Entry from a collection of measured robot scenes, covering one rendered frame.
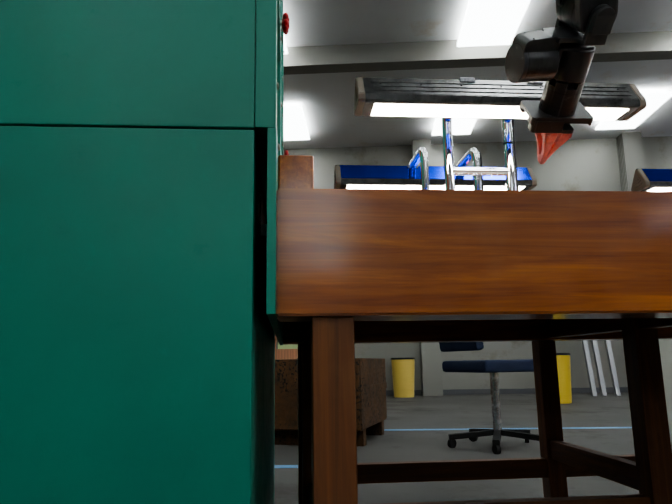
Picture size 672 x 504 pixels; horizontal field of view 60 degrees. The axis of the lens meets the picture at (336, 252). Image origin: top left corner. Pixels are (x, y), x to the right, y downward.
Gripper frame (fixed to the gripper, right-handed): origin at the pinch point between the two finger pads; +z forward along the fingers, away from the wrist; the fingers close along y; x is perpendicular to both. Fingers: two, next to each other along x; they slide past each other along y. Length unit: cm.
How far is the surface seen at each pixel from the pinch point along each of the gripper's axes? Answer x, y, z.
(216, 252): 24, 53, 1
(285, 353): -407, 45, 519
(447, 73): -623, -165, 238
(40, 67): 4, 78, -16
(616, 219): 17.7, -5.3, 0.2
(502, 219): 17.6, 12.3, 0.2
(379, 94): -26.9, 24.6, 0.7
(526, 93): -27.9, -6.8, 0.6
